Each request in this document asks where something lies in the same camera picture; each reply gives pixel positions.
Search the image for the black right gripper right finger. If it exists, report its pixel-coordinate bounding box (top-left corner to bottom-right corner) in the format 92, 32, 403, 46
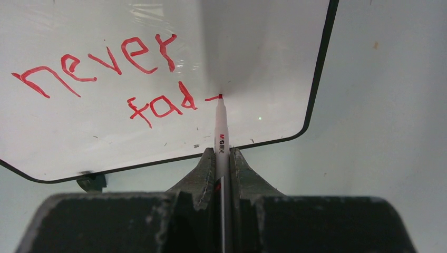
230, 148, 416, 252

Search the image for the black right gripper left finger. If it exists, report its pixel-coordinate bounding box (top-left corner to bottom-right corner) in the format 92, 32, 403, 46
17, 148, 215, 252

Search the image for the red whiteboard marker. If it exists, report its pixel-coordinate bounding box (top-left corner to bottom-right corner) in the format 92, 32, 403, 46
214, 94, 233, 252

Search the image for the white whiteboard black frame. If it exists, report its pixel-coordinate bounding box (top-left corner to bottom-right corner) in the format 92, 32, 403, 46
1, 1, 338, 183

